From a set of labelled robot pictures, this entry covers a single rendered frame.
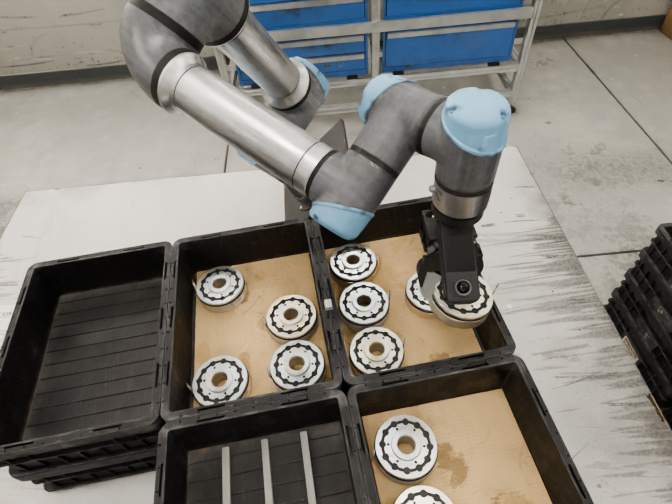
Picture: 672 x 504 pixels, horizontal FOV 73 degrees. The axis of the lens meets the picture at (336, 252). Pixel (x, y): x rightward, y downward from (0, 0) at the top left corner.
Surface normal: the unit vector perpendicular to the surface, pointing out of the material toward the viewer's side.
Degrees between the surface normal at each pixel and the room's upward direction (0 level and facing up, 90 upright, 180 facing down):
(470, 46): 90
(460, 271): 28
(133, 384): 0
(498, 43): 90
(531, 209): 0
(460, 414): 0
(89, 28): 90
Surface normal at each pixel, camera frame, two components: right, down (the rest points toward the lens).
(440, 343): -0.06, -0.64
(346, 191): -0.18, 0.01
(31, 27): 0.07, 0.76
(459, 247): -0.03, -0.21
